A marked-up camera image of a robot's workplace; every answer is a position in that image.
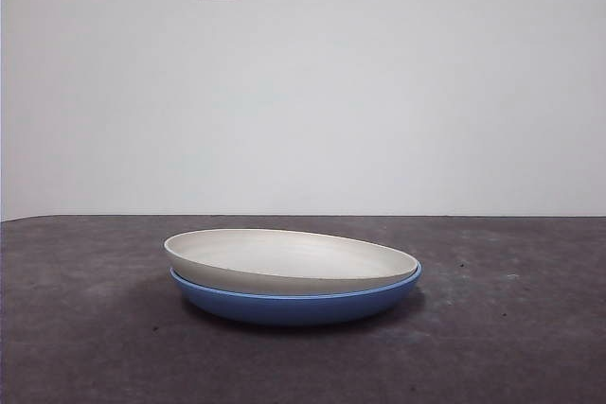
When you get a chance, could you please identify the white round plate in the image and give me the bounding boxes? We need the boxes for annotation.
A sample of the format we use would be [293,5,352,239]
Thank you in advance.
[164,228,419,295]

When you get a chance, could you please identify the blue round plate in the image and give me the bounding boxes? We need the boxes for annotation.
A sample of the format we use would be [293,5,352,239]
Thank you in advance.
[169,265,423,327]

